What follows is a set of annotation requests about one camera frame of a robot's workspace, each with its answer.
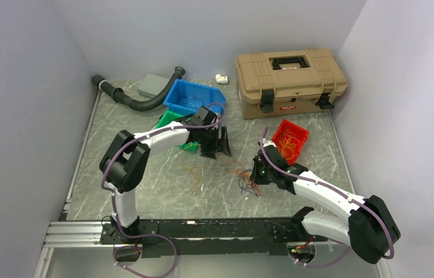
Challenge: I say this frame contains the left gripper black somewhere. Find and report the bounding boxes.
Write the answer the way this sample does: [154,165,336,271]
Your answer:
[198,126,231,160]

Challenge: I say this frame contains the orange wires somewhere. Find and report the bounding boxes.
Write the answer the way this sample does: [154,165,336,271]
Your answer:
[278,130,303,159]

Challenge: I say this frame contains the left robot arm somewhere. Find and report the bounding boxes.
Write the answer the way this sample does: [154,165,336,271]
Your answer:
[99,106,231,243]

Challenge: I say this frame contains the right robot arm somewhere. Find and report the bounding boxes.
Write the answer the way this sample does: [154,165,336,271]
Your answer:
[251,140,401,264]

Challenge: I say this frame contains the white pipe elbow fitting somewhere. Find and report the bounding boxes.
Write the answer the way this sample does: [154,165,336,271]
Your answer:
[215,74,229,85]

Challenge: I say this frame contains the red plastic bin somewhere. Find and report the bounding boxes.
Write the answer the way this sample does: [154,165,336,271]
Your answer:
[272,119,309,165]

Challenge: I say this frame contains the green plastic bin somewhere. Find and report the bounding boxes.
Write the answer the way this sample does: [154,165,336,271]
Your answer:
[155,110,199,152]

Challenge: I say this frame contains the blue plastic bin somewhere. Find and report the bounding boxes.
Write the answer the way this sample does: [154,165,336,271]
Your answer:
[163,79,226,116]

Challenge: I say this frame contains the grey rectangular block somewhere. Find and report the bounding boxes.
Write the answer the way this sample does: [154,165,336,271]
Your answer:
[137,74,169,98]

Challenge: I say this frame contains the tan plastic toolbox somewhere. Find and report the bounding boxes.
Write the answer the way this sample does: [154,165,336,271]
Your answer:
[234,48,348,119]

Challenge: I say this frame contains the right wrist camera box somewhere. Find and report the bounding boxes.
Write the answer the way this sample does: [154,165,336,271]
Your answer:
[261,138,277,149]

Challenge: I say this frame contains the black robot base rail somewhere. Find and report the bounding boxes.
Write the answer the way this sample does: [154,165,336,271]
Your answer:
[99,217,327,258]

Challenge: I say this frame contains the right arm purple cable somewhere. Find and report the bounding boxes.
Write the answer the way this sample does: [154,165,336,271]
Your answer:
[258,126,396,269]

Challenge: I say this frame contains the black corrugated hose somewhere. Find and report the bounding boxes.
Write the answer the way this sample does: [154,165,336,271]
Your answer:
[91,66,186,112]

